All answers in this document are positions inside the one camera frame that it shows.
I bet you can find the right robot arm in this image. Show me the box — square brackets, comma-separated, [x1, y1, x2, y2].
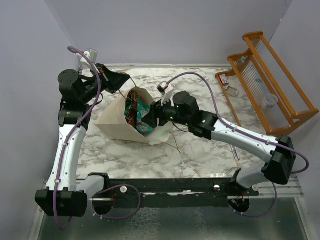
[141, 91, 296, 196]

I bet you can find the dark brown chocolate packet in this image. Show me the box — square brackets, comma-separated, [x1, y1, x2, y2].
[125, 109, 143, 129]

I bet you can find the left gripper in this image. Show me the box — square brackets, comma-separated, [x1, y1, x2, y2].
[80, 62, 130, 104]

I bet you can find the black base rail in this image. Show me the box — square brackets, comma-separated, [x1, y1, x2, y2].
[91, 173, 259, 209]

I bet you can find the wooden rack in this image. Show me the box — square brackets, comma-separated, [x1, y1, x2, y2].
[215, 31, 319, 137]

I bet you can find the purple cable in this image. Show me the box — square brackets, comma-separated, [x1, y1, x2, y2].
[166, 72, 310, 218]
[52, 46, 103, 231]

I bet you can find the green marker pen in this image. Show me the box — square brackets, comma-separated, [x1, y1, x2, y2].
[231, 145, 240, 163]

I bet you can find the orange pink snack packet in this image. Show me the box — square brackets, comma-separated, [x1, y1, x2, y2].
[129, 90, 141, 104]

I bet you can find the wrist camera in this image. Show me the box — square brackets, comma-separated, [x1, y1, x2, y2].
[157, 81, 174, 106]
[77, 48, 98, 69]

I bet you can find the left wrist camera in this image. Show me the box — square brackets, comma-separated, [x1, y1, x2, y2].
[77, 48, 98, 69]

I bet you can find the clear plastic cup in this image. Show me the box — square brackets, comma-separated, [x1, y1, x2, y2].
[263, 94, 278, 108]

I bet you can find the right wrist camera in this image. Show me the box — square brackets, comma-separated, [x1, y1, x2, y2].
[157, 81, 174, 106]

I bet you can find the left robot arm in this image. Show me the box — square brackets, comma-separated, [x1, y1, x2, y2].
[35, 63, 131, 217]

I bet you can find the teal snack packet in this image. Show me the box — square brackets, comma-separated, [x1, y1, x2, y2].
[124, 97, 153, 134]

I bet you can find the beige paper bag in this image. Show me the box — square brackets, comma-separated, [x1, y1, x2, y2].
[95, 82, 180, 151]

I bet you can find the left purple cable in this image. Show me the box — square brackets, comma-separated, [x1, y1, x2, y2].
[52, 46, 103, 231]

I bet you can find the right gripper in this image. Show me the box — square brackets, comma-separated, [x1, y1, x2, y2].
[141, 95, 191, 129]

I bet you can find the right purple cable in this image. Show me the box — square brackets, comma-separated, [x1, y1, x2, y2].
[166, 72, 310, 218]

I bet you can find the small red card box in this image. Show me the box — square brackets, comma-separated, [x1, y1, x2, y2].
[218, 74, 229, 85]

